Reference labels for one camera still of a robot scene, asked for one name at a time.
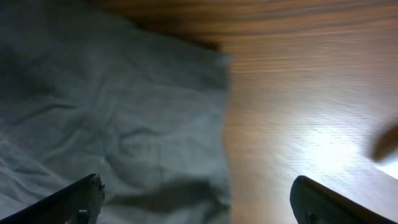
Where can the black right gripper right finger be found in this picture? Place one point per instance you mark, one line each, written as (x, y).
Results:
(313, 203)

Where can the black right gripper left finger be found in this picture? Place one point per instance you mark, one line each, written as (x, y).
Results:
(78, 203)

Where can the grey shorts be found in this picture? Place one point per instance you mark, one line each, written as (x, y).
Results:
(84, 91)

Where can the white shirt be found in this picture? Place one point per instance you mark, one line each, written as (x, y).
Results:
(389, 165)

